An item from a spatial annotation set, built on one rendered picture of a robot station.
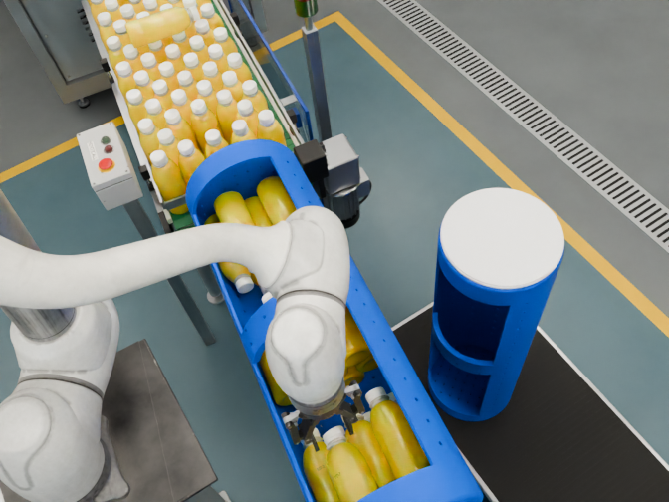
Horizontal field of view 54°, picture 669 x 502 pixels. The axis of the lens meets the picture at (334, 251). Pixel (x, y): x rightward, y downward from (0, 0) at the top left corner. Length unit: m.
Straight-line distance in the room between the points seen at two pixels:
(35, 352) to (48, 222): 2.02
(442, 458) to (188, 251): 0.55
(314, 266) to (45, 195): 2.55
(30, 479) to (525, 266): 1.05
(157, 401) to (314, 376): 0.66
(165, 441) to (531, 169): 2.12
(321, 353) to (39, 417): 0.55
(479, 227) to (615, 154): 1.70
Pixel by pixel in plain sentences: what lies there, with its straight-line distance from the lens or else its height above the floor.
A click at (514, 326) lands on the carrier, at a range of 1.65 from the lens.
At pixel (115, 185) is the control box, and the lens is 1.73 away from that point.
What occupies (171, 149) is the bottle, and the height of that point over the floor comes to 1.07.
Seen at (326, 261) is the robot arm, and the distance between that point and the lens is 0.93.
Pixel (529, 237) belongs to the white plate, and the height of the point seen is 1.04.
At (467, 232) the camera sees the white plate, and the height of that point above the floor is 1.04.
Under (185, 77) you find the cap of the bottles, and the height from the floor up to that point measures 1.10.
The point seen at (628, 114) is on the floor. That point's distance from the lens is 3.38.
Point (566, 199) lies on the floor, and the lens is 2.98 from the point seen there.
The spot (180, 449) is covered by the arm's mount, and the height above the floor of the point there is 1.01.
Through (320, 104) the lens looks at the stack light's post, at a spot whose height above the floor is 0.83.
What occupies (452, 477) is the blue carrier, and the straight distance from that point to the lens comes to 1.14.
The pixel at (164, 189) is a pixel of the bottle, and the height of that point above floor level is 1.01.
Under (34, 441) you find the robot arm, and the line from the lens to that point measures 1.21.
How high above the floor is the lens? 2.30
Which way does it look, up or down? 56 degrees down
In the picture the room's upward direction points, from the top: 9 degrees counter-clockwise
